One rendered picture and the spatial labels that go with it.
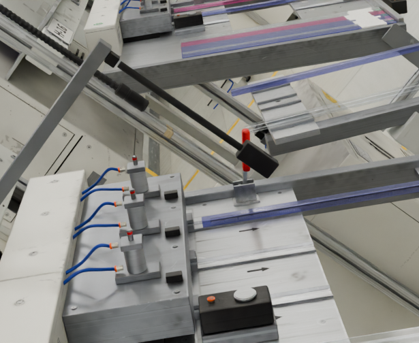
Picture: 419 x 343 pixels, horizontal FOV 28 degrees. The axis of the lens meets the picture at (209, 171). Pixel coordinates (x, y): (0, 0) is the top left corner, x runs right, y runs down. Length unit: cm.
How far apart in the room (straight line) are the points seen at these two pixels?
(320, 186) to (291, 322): 36
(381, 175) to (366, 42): 79
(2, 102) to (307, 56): 71
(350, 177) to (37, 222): 46
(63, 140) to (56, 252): 105
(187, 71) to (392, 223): 66
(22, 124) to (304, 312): 121
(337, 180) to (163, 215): 30
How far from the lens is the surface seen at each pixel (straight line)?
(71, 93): 90
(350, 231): 217
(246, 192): 120
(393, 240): 221
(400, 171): 126
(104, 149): 203
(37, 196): 116
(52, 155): 205
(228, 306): 89
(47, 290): 92
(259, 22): 557
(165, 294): 90
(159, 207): 110
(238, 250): 108
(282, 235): 111
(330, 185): 125
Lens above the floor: 142
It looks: 16 degrees down
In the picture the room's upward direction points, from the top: 56 degrees counter-clockwise
